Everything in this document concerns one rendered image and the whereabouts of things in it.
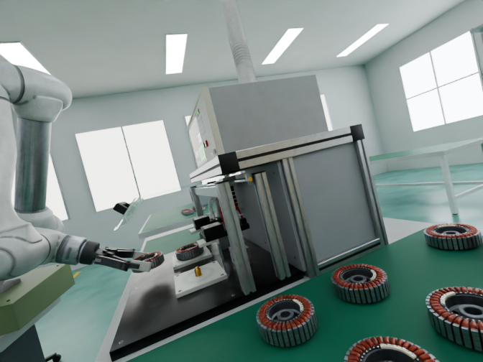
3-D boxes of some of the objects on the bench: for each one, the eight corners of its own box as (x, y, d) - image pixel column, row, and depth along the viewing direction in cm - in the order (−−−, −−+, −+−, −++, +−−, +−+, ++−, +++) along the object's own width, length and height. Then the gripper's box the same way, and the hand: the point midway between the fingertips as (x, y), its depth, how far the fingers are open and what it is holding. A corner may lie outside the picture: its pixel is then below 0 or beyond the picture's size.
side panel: (311, 279, 62) (282, 159, 60) (305, 275, 64) (277, 160, 63) (389, 244, 70) (364, 138, 69) (380, 242, 73) (356, 141, 72)
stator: (269, 358, 40) (263, 337, 39) (254, 319, 51) (250, 303, 50) (329, 335, 41) (324, 315, 41) (302, 302, 52) (299, 286, 52)
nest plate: (177, 298, 65) (175, 294, 65) (175, 279, 79) (173, 275, 79) (228, 278, 69) (227, 274, 69) (217, 263, 84) (216, 260, 84)
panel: (302, 271, 62) (276, 161, 61) (233, 231, 125) (219, 176, 124) (306, 270, 62) (279, 159, 61) (235, 230, 125) (221, 175, 124)
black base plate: (111, 362, 49) (108, 352, 49) (141, 267, 110) (139, 262, 109) (303, 278, 63) (301, 270, 63) (235, 235, 124) (234, 231, 124)
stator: (180, 263, 90) (177, 254, 90) (175, 257, 100) (172, 248, 100) (207, 253, 95) (205, 243, 95) (200, 248, 105) (198, 239, 105)
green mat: (136, 267, 111) (136, 267, 111) (146, 241, 169) (146, 240, 169) (305, 210, 140) (305, 210, 140) (264, 205, 198) (264, 205, 198)
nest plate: (173, 270, 88) (172, 267, 88) (172, 259, 102) (171, 256, 102) (212, 256, 92) (211, 253, 92) (205, 248, 107) (205, 245, 107)
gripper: (90, 253, 90) (150, 263, 96) (65, 274, 67) (146, 285, 74) (95, 234, 90) (155, 245, 97) (74, 248, 68) (153, 261, 75)
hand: (146, 261), depth 85 cm, fingers closed on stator, 11 cm apart
